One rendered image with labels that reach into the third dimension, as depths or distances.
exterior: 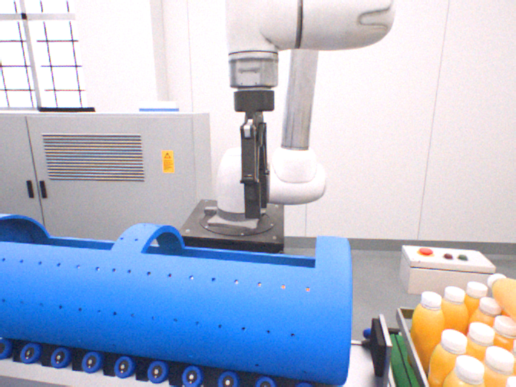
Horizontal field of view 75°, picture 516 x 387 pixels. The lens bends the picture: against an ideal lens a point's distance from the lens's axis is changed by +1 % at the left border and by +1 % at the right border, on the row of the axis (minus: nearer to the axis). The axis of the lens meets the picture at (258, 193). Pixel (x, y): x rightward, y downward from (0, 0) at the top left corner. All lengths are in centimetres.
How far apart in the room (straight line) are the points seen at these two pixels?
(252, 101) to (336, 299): 37
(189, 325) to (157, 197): 172
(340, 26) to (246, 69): 16
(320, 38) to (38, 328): 76
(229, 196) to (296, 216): 240
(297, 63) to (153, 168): 139
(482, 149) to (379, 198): 104
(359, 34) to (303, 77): 53
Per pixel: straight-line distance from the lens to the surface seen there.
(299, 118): 115
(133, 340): 74
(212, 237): 115
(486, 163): 392
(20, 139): 270
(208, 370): 85
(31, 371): 98
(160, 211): 234
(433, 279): 102
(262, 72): 60
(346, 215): 360
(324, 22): 61
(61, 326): 81
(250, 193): 61
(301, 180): 117
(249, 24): 60
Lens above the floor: 149
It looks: 15 degrees down
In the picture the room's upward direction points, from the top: straight up
